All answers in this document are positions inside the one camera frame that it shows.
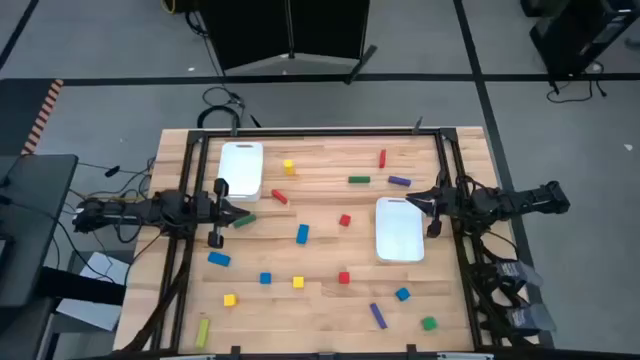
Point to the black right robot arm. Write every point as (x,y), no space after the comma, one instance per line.
(525,200)

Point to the yellow long block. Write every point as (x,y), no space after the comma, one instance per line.
(289,167)

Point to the white paper sheet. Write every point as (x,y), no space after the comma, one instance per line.
(100,267)

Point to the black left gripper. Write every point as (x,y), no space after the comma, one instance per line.
(220,210)

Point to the yellow cube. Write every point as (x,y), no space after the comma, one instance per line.
(298,282)
(230,300)

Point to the silver frame bracket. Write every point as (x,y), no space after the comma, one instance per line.
(465,356)

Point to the black metal table frame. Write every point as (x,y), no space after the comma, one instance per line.
(350,132)

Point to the black desk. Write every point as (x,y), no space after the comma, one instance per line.
(30,225)

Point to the red long block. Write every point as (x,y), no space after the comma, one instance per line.
(279,196)
(382,158)

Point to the blue long block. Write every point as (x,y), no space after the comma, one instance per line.
(302,234)
(219,259)

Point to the red cube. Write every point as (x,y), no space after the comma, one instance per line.
(344,220)
(344,277)

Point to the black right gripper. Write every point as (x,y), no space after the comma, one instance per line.
(445,202)

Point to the blue cube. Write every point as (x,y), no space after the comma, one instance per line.
(265,278)
(402,294)

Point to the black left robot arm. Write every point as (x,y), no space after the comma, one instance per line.
(125,212)

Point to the grey power box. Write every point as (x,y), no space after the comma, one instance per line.
(530,319)
(520,272)

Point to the purple long block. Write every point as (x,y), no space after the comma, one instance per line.
(399,181)
(378,316)

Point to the black partition panel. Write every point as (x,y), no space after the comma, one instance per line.
(280,25)

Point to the green cube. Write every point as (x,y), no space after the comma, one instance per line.
(429,323)

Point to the white plastic bin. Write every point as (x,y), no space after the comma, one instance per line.
(399,230)
(241,170)

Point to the black equipment rack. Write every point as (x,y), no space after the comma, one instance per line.
(580,30)

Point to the lime green long block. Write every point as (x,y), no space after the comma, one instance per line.
(202,333)

